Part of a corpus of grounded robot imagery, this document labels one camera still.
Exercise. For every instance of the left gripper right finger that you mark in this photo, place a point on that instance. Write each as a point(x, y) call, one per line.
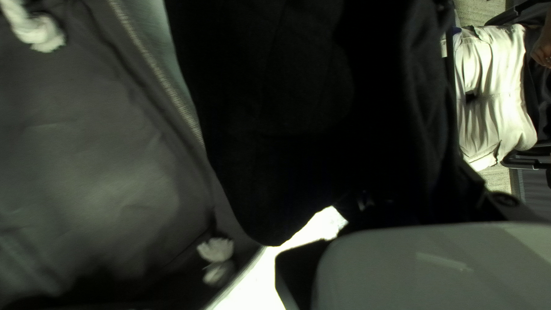
point(499, 209)

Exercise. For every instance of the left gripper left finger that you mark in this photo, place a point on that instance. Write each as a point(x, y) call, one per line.
point(301, 271)

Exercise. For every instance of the black sweatshirt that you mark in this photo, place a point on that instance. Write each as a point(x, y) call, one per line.
point(301, 107)

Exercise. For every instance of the grey fabric basket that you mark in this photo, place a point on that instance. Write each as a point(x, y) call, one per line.
point(86, 150)

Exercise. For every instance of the person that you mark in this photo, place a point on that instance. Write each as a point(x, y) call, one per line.
point(490, 94)

